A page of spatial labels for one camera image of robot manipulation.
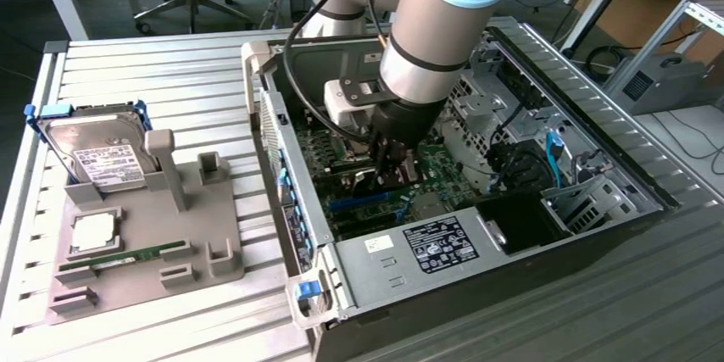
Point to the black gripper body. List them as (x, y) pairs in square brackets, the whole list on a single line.
[(406, 124)]

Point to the graphics card with fan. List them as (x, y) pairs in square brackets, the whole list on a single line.
[(361, 184)]

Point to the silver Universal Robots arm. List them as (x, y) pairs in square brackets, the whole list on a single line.
[(441, 18)]

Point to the green motherboard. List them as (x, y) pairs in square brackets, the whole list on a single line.
[(441, 167)]

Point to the CPU socket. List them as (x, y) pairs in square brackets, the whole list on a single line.
[(350, 150)]

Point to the black RAM stick with label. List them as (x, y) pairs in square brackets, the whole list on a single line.
[(341, 171)]

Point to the silver chipset heatsink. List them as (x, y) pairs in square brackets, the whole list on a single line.
[(432, 205)]

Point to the blue expansion slot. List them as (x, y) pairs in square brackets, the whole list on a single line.
[(350, 202)]

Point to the silver drive cage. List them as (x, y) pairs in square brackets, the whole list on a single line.
[(474, 124)]

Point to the black expansion slot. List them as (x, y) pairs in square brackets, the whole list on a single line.
[(366, 217)]

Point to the grey power supply unit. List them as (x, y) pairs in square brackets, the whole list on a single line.
[(396, 268)]

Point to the blue case latch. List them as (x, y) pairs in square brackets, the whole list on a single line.
[(308, 288)]

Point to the open black PC case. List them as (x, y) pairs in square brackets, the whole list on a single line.
[(565, 260)]

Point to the grey parts rack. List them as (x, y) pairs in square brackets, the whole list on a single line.
[(141, 226)]

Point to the black office chair base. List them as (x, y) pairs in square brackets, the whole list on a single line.
[(194, 6)]

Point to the hard disk with blue caddy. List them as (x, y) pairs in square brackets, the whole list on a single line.
[(106, 158)]

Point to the grey metal cabinet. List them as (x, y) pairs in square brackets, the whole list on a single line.
[(678, 82)]

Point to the large brown wooden box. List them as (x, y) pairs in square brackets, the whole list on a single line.
[(644, 14)]

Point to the green RAM stick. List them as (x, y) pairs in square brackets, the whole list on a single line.
[(129, 257)]

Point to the silver CPU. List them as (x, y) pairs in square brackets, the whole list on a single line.
[(93, 232)]

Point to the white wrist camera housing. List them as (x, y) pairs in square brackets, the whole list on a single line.
[(345, 107)]

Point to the silver disk bay bracket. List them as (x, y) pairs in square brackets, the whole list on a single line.
[(588, 205)]

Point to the aluminium profile frame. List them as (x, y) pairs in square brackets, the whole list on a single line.
[(658, 37)]

